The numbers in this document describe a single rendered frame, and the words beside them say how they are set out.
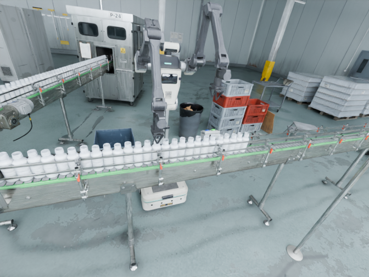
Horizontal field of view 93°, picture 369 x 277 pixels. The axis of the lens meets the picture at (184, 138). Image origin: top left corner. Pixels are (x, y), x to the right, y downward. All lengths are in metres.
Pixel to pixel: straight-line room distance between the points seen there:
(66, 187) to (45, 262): 1.01
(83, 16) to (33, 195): 4.08
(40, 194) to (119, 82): 3.81
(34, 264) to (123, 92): 3.72
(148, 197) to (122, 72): 3.37
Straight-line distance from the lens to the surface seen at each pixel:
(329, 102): 7.43
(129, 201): 1.43
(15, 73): 6.84
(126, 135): 1.77
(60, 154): 1.15
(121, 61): 4.67
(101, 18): 4.74
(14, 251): 2.32
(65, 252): 2.13
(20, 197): 1.33
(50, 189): 1.26
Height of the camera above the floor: 1.76
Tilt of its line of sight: 30 degrees down
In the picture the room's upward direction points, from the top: 8 degrees clockwise
